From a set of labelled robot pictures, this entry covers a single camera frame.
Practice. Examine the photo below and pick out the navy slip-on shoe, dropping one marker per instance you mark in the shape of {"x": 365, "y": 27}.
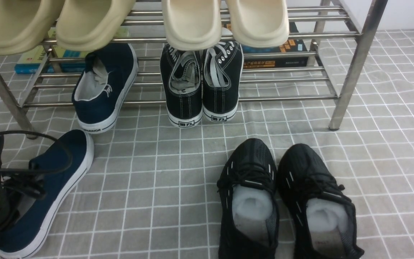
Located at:
{"x": 103, "y": 85}
{"x": 29, "y": 233}

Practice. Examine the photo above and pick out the stainless steel shoe rack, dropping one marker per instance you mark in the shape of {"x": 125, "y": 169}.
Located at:
{"x": 328, "y": 20}

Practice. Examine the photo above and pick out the green and blue book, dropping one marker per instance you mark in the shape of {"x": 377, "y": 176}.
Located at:
{"x": 30, "y": 61}

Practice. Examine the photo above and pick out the grey checked floor cloth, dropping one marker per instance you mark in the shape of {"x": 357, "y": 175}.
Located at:
{"x": 151, "y": 191}

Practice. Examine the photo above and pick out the khaki slipper far left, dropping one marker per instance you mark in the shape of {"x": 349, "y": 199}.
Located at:
{"x": 25, "y": 23}

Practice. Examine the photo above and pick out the khaki slipper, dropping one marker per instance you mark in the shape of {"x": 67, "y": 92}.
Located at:
{"x": 25, "y": 23}
{"x": 88, "y": 25}

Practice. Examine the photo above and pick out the black canvas sneaker left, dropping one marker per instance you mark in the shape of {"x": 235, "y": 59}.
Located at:
{"x": 182, "y": 81}

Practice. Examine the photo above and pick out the black canvas sneaker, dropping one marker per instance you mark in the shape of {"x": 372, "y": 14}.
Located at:
{"x": 220, "y": 90}
{"x": 182, "y": 81}

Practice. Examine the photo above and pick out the black mesh sneaker left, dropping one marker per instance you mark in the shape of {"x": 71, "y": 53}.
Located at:
{"x": 250, "y": 215}

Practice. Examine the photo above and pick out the black mesh sneaker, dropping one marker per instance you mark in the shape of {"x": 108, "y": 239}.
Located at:
{"x": 324, "y": 218}
{"x": 250, "y": 215}

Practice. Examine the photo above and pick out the black canvas sneaker right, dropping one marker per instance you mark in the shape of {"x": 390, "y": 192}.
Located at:
{"x": 220, "y": 90}

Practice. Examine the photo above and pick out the cream slipper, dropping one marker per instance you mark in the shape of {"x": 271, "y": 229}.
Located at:
{"x": 192, "y": 25}
{"x": 259, "y": 23}

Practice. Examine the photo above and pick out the black and orange book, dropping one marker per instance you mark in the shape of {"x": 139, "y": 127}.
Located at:
{"x": 288, "y": 55}

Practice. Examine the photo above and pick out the black mesh sneaker right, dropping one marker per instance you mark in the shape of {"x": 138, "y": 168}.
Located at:
{"x": 324, "y": 218}

